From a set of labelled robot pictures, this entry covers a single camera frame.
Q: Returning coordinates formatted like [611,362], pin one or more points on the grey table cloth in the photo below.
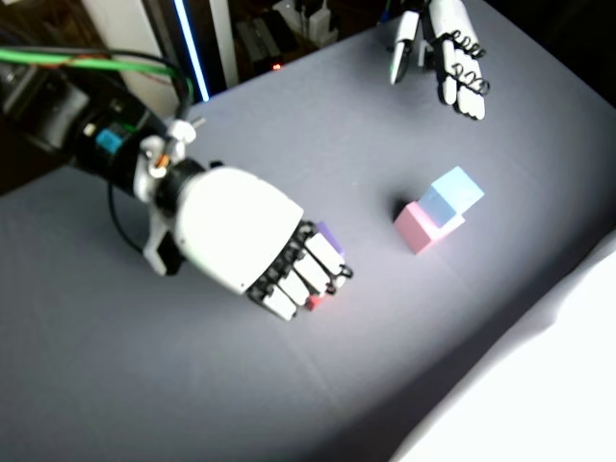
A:
[240,385]

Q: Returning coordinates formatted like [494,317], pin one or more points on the small purple cube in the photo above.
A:
[332,238]

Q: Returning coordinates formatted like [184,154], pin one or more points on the pink cube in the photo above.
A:
[416,231]

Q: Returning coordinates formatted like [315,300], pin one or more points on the small blue cube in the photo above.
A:
[454,192]

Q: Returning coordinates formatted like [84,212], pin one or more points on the red small cube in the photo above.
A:
[315,302]

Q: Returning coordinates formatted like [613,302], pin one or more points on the blue light strip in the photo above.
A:
[191,48]

